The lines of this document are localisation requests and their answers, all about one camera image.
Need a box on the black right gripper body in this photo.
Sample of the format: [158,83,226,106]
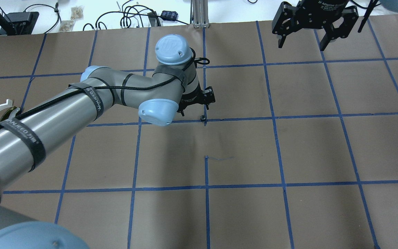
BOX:
[272,0,359,38]

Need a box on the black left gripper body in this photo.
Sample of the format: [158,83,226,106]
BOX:
[177,85,208,116]

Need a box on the aluminium frame post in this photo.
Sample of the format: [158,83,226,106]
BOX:
[190,0,210,29]

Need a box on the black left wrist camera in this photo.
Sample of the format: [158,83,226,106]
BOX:
[202,86,216,110]

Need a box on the olive grey brake shoe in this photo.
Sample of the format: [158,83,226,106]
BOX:
[1,106,21,120]

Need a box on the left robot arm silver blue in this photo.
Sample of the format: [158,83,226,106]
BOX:
[0,34,215,249]

